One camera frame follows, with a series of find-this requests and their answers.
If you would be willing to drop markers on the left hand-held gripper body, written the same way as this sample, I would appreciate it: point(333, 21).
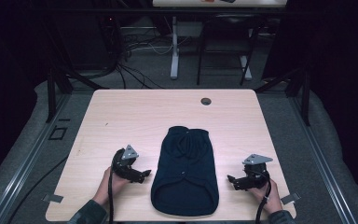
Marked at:
point(122, 166)

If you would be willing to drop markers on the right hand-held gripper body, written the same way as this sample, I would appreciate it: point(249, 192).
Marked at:
point(256, 174)

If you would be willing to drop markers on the dark navy garment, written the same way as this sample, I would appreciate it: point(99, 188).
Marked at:
point(185, 174)

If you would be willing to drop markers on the person's left hand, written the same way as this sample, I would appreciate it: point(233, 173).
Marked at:
point(105, 188)

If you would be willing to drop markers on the person's right hand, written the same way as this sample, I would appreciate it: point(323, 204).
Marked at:
point(268, 199)

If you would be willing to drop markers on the white desk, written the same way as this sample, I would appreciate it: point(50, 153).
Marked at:
point(174, 46)

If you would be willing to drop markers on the black computer tower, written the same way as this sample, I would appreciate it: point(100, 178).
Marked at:
point(110, 37)

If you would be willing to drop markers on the black chair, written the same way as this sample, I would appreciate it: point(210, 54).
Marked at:
point(227, 34)

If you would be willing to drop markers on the grey metal table bracket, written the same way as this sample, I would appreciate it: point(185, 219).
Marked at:
point(290, 198)
point(53, 198)

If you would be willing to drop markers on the aluminium floor rail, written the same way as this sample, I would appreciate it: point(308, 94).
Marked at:
point(323, 168)
point(21, 174)

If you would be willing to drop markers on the black metal frame stand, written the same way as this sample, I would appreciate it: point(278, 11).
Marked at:
point(298, 87)
point(56, 84)

